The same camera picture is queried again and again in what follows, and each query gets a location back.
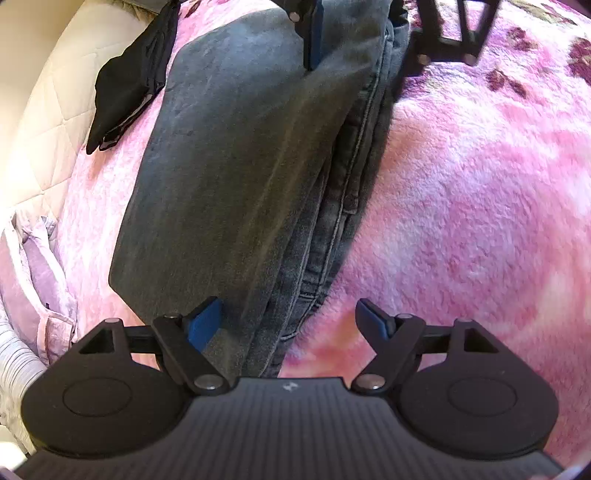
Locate dark grey jeans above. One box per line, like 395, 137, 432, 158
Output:
109, 1, 409, 377

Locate lilac pillow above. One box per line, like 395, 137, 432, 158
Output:
1, 217, 77, 365

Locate pink rose blanket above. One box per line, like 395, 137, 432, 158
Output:
55, 0, 591, 467

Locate white striped duvet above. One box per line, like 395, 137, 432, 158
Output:
0, 309, 46, 455

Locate folded black garment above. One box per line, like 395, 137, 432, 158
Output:
86, 1, 181, 154

